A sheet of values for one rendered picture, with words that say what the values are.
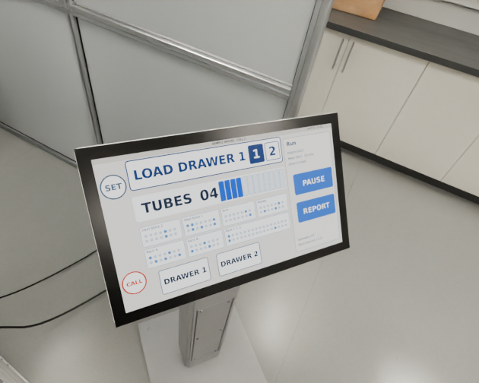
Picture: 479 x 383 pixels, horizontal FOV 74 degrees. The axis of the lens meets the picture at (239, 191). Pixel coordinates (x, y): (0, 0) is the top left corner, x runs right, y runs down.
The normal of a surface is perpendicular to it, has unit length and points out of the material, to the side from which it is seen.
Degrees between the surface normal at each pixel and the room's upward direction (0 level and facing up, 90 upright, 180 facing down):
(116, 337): 0
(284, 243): 50
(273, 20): 90
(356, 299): 0
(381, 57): 90
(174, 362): 5
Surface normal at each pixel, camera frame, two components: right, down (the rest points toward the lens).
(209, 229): 0.40, 0.11
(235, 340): 0.22, -0.69
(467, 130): -0.46, 0.60
